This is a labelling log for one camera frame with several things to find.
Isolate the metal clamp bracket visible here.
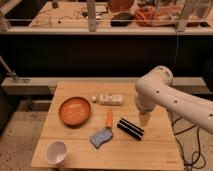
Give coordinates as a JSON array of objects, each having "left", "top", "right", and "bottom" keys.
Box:
[{"left": 0, "top": 55, "right": 31, "bottom": 84}]

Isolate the black object on bench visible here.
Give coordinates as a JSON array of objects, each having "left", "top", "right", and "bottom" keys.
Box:
[{"left": 110, "top": 12, "right": 134, "bottom": 27}]

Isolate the wooden post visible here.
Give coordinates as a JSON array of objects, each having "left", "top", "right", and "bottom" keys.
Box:
[
  {"left": 176, "top": 0, "right": 196, "bottom": 32},
  {"left": 87, "top": 0, "right": 96, "bottom": 32}
]

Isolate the orange carrot toy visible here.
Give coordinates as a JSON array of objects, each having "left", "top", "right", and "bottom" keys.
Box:
[{"left": 106, "top": 110, "right": 113, "bottom": 128}]

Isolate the wooden post left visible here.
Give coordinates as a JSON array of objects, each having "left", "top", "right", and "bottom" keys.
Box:
[{"left": 87, "top": 0, "right": 96, "bottom": 32}]

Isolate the white cup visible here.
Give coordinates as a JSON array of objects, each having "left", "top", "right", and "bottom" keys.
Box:
[{"left": 45, "top": 141, "right": 67, "bottom": 165}]

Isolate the orange bowl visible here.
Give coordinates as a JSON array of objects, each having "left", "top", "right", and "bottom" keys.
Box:
[{"left": 58, "top": 97, "right": 91, "bottom": 126}]

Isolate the wooden post right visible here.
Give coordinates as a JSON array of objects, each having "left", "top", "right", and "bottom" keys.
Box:
[{"left": 176, "top": 0, "right": 196, "bottom": 32}]

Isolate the black white striped block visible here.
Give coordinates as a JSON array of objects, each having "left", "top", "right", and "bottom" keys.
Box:
[{"left": 117, "top": 118, "right": 144, "bottom": 140}]

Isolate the orange crate on bench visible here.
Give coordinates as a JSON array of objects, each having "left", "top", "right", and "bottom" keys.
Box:
[{"left": 134, "top": 9, "right": 153, "bottom": 27}]

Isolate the black cable on floor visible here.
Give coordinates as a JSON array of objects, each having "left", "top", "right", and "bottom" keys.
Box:
[{"left": 171, "top": 114, "right": 208, "bottom": 171}]

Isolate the white rectangular box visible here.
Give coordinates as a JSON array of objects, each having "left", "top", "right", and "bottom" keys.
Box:
[{"left": 99, "top": 94, "right": 123, "bottom": 106}]

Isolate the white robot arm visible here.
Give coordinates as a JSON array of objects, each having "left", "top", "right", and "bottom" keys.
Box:
[{"left": 135, "top": 66, "right": 213, "bottom": 134}]

